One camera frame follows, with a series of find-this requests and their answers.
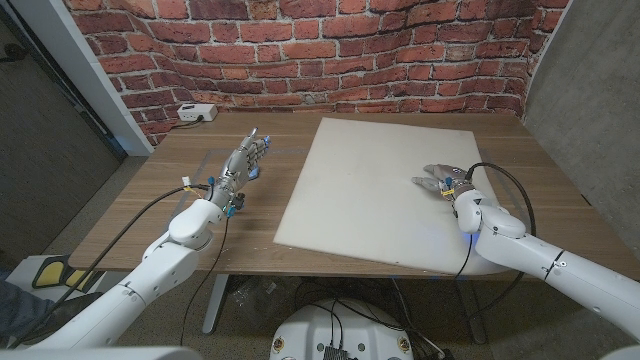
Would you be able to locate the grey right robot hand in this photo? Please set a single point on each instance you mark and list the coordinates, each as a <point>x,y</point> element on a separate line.
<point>442,177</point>

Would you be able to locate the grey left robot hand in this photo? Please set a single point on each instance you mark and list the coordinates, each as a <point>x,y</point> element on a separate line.
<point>236,165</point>

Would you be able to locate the white memory foam sheet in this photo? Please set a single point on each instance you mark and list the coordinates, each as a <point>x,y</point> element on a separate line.
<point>365,200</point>

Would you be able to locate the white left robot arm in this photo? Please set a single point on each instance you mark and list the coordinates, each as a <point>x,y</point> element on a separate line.
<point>160,265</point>

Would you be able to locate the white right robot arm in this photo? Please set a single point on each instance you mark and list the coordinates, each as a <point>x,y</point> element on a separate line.
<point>520,247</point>

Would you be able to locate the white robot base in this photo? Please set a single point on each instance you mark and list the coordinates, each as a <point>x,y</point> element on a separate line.
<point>320,330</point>

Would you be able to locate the white power strip box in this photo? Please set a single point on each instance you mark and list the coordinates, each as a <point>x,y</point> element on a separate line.
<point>196,112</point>

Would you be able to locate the grey table leg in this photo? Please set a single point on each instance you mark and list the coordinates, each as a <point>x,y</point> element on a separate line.
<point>472,310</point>

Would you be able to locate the red brick printed backdrop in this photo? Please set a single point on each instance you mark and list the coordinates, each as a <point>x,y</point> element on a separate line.
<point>320,55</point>

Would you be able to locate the clear plastic bag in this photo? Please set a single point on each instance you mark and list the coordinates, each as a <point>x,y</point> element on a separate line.
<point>260,302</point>

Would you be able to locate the white table leg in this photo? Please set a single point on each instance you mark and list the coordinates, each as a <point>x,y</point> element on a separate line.
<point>215,305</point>

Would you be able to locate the yellow black foot pedal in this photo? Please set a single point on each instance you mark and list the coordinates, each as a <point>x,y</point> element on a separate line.
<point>50,272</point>

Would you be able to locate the person's black shoe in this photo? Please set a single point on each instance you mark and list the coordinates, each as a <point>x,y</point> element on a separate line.
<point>70,310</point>

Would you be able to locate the white robot torso edge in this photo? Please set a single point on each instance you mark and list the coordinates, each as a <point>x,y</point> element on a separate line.
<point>100,354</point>

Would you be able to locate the person's blue jeans leg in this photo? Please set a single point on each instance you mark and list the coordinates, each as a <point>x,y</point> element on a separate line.
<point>20,310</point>

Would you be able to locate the white door frame post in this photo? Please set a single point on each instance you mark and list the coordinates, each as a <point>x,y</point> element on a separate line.
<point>85,75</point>

